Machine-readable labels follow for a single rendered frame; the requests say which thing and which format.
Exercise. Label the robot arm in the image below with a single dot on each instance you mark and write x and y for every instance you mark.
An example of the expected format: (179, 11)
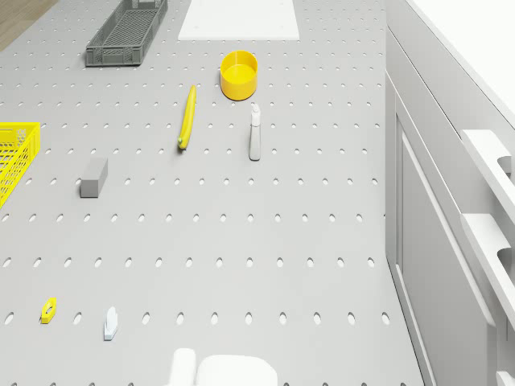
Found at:
(237, 372)

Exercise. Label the grey cube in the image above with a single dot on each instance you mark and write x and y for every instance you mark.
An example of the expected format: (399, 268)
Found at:
(93, 181)

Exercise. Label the banana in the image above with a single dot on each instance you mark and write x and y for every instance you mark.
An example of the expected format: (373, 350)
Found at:
(188, 120)

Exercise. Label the dark grey basket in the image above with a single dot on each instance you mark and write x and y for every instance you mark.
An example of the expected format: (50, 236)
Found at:
(116, 56)

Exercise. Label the yellow basket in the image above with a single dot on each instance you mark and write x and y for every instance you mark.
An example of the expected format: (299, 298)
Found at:
(16, 161)

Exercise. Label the small yellow nut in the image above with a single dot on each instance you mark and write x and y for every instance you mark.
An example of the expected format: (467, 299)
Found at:
(46, 317)

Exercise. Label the white cabinet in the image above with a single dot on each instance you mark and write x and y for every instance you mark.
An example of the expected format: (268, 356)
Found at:
(434, 201)

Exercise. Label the bolt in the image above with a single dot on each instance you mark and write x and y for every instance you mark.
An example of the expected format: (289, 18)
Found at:
(110, 327)

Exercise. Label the yellow bowl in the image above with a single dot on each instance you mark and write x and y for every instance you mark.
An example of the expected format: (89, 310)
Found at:
(237, 86)

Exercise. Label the small white bottle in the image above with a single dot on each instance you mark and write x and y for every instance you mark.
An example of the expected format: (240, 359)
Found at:
(254, 140)

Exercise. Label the white board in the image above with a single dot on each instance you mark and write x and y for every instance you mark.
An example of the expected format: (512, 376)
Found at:
(241, 20)

